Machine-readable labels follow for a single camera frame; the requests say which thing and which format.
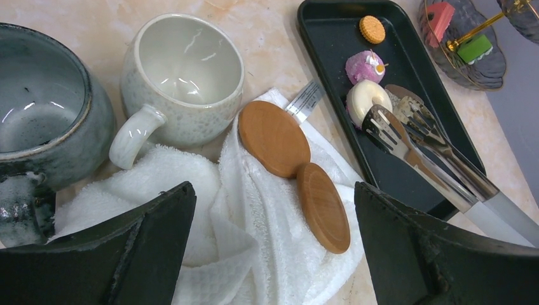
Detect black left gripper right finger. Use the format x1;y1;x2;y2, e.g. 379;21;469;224
355;182;538;304

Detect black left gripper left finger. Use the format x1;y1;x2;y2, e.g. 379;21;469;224
1;181;196;304

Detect metal tongs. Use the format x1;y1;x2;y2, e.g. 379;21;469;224
362;96;538;248

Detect white glazed donut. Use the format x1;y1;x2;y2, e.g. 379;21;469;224
346;79;393;128

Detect green cake slice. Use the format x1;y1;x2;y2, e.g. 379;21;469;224
456;34;493;65

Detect red cake slice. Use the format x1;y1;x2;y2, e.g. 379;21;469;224
425;2;454;48

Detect chocolate biscuit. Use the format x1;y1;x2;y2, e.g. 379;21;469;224
385;84;425;114

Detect white towel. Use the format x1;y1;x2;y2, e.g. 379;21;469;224
55;122;364;304

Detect lower wooden coaster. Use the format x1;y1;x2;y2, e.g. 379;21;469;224
297;163;351;254

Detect wooden coaster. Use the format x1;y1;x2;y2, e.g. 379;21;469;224
238;100;311;179
297;163;351;254

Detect grey-blue ceramic mug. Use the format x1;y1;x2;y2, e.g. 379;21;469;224
1;23;115;248

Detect upper wooden coaster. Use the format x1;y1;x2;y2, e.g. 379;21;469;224
238;100;311;179

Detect white speckled mug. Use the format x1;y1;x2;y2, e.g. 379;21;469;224
109;13;245;169

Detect pink cupcake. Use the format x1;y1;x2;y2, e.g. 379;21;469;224
345;50;388;85

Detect black baking tray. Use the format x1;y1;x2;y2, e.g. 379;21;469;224
297;1;483;220

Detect orange biscuit on tray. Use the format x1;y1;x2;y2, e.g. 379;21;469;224
358;15;386;44

